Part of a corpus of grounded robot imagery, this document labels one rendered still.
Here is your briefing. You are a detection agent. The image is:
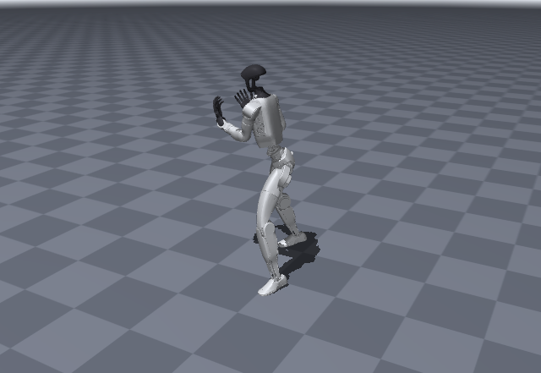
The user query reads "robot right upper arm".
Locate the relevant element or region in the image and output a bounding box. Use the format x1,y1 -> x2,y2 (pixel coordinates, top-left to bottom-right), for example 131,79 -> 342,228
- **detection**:
273,95 -> 286,131

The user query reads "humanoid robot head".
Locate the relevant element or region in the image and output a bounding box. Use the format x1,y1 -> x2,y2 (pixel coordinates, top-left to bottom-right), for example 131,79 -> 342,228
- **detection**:
241,64 -> 271,98

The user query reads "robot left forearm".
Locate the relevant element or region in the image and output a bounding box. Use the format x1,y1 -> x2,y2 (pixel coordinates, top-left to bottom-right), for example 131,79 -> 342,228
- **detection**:
217,119 -> 243,141

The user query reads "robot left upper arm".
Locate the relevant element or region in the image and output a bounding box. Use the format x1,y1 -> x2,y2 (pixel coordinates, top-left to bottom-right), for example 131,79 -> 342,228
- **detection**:
239,102 -> 261,142

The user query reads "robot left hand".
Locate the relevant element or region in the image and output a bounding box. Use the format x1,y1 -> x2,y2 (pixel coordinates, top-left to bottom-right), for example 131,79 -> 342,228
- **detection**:
213,96 -> 226,126

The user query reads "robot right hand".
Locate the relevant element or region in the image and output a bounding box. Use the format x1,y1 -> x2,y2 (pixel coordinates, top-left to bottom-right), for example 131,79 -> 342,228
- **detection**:
235,89 -> 253,108

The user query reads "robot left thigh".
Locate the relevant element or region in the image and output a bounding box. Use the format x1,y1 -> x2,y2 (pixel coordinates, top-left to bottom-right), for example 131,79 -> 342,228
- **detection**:
256,165 -> 292,237

